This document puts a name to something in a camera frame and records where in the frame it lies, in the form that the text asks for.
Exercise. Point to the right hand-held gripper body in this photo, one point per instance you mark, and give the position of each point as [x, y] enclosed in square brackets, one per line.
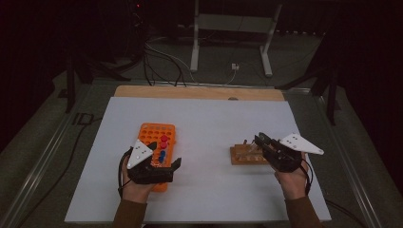
[285, 156]

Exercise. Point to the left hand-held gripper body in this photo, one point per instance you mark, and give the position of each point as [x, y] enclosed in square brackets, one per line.
[149, 172]

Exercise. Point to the red capped test tube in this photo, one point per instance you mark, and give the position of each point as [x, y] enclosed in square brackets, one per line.
[164, 138]
[163, 145]

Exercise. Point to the blue capped test tube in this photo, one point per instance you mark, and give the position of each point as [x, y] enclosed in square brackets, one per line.
[161, 159]
[162, 153]

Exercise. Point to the orange plastic test tube rack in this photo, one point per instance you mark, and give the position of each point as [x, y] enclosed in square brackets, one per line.
[152, 131]

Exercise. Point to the wooden test tube rack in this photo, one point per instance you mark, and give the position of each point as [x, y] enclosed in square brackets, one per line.
[244, 156]

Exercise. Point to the person's left hand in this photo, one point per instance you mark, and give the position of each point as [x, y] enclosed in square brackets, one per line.
[136, 191]

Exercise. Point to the person's right hand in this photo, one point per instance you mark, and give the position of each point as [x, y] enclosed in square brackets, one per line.
[293, 185]

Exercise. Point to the white plug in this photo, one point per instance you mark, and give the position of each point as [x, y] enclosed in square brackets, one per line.
[235, 66]

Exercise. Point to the black tripod stand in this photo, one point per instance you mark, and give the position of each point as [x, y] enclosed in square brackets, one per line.
[331, 91]
[71, 82]

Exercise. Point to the white metal stand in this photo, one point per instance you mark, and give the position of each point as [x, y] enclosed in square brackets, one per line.
[234, 23]

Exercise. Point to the metal floor rail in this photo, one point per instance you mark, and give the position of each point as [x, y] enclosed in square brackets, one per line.
[359, 186]
[33, 174]

